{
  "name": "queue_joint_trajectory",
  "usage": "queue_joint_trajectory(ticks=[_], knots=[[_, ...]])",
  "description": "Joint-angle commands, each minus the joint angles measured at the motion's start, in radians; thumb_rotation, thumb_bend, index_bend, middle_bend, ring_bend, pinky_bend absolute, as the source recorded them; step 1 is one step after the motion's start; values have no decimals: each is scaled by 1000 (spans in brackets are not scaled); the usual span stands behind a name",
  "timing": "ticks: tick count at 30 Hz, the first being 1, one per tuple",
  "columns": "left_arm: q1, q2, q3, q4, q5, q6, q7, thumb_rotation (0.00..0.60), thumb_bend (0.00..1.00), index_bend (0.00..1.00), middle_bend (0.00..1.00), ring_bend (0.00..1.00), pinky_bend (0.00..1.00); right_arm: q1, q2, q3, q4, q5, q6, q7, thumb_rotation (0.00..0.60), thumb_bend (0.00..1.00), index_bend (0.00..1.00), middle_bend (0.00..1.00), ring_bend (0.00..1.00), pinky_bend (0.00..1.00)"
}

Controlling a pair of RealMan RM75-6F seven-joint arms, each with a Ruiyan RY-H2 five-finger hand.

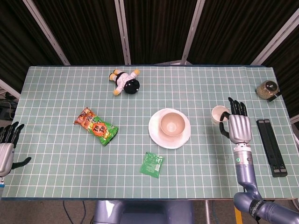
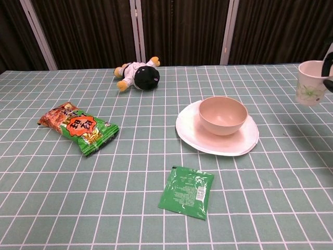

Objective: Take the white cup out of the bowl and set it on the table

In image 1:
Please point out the black rectangular bar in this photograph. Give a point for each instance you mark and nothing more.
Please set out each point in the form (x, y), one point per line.
(271, 149)

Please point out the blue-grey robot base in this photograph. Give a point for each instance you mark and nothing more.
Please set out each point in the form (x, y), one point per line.
(144, 213)

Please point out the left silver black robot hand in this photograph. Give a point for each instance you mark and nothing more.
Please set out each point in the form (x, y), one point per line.
(5, 156)

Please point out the white paper plate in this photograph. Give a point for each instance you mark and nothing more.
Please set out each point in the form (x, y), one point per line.
(155, 133)

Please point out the green foil sachet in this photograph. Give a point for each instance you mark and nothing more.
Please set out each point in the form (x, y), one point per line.
(151, 164)

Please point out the plush doll black head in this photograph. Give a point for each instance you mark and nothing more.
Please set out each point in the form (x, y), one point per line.
(130, 85)

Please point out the glass jar black lid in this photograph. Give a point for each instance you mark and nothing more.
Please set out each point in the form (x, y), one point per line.
(266, 89)

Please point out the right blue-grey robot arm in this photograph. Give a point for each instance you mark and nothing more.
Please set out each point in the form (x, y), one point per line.
(245, 172)

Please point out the pink bowl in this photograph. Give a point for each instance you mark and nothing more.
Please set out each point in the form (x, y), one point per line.
(172, 124)

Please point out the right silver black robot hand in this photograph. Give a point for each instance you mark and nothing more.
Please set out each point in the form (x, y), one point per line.
(239, 128)

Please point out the green checked tablecloth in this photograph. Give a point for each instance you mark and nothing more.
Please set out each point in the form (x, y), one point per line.
(70, 168)

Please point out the white screen frame post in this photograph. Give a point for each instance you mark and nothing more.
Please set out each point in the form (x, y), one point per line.
(46, 32)
(8, 87)
(122, 32)
(275, 36)
(192, 32)

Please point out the dark brown curtain panel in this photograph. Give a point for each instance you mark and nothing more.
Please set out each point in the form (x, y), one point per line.
(16, 39)
(287, 77)
(238, 28)
(158, 30)
(86, 30)

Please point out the white paper cup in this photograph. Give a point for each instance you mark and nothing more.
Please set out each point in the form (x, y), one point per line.
(217, 114)

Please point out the metal table leg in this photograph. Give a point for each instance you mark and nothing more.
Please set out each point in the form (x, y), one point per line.
(207, 212)

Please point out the orange green snack bag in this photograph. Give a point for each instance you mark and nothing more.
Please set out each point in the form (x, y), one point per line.
(98, 127)

